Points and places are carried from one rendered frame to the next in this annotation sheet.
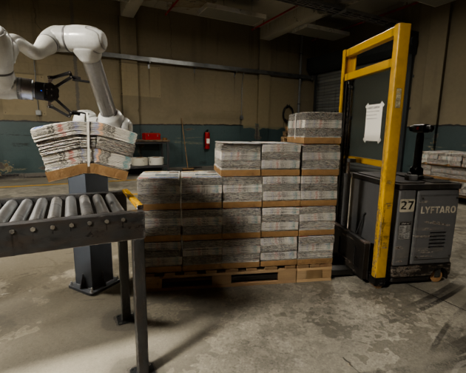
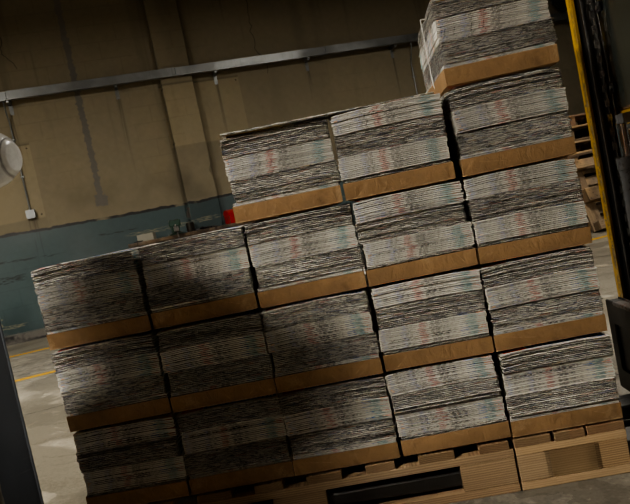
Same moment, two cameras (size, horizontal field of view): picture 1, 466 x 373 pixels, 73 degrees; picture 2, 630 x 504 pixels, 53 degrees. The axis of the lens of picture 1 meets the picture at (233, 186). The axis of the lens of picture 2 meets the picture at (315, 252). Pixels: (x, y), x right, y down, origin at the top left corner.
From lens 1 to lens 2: 0.84 m
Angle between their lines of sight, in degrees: 15
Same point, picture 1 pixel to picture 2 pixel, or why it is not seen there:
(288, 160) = (411, 142)
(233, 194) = (281, 266)
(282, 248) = (456, 394)
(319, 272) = (590, 452)
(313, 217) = (527, 290)
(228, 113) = not seen: hidden behind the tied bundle
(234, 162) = (265, 179)
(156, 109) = not seen: hidden behind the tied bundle
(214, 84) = (353, 83)
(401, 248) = not seen: outside the picture
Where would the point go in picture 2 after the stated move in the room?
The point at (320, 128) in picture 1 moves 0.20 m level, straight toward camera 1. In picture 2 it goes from (486, 33) to (467, 19)
